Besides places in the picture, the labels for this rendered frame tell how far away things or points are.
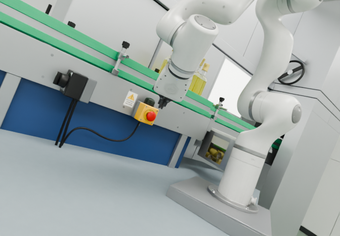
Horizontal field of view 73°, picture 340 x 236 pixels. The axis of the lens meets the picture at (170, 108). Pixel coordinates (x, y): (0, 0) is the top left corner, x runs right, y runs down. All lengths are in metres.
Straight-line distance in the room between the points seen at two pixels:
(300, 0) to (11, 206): 0.92
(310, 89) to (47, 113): 1.75
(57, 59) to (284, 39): 0.76
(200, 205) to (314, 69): 1.56
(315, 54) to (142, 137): 1.55
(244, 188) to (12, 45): 0.86
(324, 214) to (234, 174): 3.87
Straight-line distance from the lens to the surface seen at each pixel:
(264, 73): 0.90
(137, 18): 1.27
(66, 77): 0.79
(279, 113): 0.84
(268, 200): 1.96
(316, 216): 4.73
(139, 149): 1.05
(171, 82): 0.70
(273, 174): 1.96
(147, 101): 0.92
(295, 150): 1.94
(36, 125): 0.90
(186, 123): 1.13
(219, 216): 0.76
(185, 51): 0.62
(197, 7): 0.70
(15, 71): 0.84
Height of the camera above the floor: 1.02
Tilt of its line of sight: level
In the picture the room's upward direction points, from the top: 23 degrees clockwise
